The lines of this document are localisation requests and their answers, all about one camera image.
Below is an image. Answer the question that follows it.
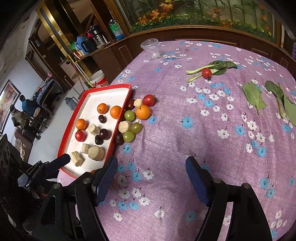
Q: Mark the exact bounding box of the green grape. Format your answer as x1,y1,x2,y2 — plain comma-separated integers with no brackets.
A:
122,131,135,143

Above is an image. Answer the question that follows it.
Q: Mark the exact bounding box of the red tomato in tray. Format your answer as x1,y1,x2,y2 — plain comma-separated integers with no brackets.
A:
75,130,86,142

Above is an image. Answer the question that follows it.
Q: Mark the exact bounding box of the red rimmed white tray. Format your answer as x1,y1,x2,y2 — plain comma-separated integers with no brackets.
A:
57,84,132,178

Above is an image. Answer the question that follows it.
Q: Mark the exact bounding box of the dark plum in tray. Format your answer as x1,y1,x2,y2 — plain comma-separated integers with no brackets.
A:
99,128,110,140

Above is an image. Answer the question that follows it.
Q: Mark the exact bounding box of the large orange in tray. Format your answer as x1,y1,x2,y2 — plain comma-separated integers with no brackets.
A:
76,118,88,131

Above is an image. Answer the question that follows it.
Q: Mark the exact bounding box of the wrinkled date in tray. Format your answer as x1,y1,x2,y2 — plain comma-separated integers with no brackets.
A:
98,114,107,123

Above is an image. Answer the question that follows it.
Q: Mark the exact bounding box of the orange at tray edge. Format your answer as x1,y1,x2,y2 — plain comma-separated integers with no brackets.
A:
110,105,121,120

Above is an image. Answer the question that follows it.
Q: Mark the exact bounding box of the orange mandarin on cloth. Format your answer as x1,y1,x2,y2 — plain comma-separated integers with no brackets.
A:
135,105,152,120

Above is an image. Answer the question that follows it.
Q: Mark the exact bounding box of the purple floral tablecloth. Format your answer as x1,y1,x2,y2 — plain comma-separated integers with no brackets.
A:
57,39,296,241

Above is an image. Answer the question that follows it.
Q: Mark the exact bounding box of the red tomato on cloth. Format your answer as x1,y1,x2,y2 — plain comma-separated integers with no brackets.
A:
142,94,158,106

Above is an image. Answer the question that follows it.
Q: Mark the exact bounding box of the white red bucket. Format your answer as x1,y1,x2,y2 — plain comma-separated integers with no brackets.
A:
89,70,109,88

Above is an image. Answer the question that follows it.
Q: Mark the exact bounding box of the green leaf middle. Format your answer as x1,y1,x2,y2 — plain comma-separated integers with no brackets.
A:
242,81,267,116

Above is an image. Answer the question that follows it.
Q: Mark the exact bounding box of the green leaf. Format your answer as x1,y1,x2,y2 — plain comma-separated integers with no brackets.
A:
264,80,295,126
242,81,267,116

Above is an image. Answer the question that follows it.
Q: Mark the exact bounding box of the small tomato with greens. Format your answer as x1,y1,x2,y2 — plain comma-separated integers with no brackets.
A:
202,68,212,80

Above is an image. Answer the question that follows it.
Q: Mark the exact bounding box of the green leaf right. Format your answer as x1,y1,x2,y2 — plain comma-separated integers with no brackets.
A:
264,80,295,126

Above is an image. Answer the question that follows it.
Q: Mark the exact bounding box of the bok choy stem leaf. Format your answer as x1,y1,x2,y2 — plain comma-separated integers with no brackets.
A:
186,60,238,83

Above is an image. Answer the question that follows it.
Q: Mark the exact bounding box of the blue detergent bottle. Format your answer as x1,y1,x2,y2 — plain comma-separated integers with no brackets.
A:
76,36,89,55

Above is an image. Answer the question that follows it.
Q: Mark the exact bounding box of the steel thermos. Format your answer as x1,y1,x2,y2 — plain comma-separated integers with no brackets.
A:
89,25,108,49

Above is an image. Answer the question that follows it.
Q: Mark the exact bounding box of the clear plastic cup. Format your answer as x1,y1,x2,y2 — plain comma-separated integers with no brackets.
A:
140,38,160,60

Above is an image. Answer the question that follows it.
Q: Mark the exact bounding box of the green water bottle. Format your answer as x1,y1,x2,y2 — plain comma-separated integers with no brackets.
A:
109,19,125,41

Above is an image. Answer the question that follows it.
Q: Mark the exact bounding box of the flower mural panel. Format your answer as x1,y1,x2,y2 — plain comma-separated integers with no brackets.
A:
116,0,276,42

